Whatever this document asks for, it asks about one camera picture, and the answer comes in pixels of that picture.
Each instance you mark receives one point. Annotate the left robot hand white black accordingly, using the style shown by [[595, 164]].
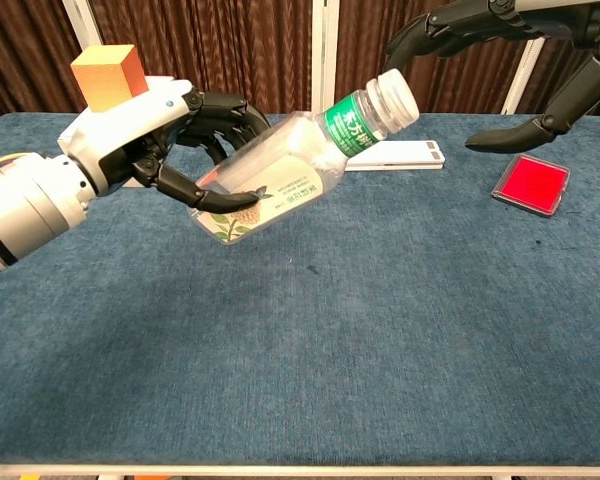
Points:
[[125, 130]]

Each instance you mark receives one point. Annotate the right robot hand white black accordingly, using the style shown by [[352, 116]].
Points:
[[480, 22]]

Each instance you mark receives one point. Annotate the white bottle cap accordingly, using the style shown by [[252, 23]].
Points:
[[400, 97]]

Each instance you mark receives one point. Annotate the transparent plastic bottle green label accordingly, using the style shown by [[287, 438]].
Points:
[[290, 165]]

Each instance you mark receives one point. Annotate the orange cube block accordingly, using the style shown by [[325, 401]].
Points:
[[105, 75]]

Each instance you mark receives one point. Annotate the white cardboard box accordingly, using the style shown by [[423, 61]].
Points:
[[160, 80]]

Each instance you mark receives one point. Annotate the brown pleated partition panel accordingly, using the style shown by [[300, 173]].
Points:
[[25, 50], [565, 75], [365, 35], [220, 45]]

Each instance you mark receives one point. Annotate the white folding stand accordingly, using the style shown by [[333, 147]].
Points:
[[400, 156]]

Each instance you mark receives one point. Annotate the red flat plastic case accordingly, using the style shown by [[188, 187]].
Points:
[[530, 182]]

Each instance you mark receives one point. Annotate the blue table mat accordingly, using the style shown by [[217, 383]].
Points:
[[300, 325]]

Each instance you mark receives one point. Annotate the white partition frame post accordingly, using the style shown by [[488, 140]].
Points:
[[324, 50], [522, 75], [82, 30]]

